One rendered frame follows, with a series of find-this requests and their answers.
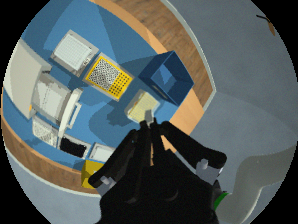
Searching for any blue flat mat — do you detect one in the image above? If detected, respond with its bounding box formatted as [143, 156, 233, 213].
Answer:
[3, 0, 180, 171]

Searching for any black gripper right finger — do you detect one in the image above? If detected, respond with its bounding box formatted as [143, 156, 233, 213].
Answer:
[148, 109, 227, 201]

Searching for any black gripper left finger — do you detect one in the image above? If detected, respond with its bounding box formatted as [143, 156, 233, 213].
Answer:
[88, 110, 152, 204]

